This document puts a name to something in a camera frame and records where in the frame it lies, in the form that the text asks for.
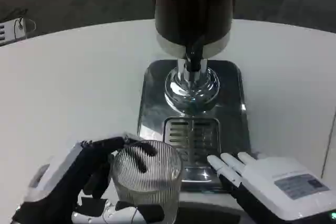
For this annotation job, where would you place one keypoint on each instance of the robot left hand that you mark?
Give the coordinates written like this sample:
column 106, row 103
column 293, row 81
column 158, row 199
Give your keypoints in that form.
column 63, row 182

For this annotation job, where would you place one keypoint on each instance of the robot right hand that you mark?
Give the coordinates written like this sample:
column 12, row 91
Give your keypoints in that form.
column 270, row 182

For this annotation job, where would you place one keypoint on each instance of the clear ribbed glass cup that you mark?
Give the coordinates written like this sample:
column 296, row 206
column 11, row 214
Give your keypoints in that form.
column 157, row 179

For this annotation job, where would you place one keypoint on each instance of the steel drip grid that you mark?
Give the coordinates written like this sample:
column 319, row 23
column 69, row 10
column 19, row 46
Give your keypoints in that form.
column 181, row 132

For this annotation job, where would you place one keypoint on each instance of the steel drip tray base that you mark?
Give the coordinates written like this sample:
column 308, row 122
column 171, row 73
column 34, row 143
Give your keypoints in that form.
column 152, row 98

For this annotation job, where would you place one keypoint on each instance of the black drink dispenser with tap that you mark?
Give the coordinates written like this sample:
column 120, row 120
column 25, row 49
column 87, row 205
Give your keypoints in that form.
column 193, row 11

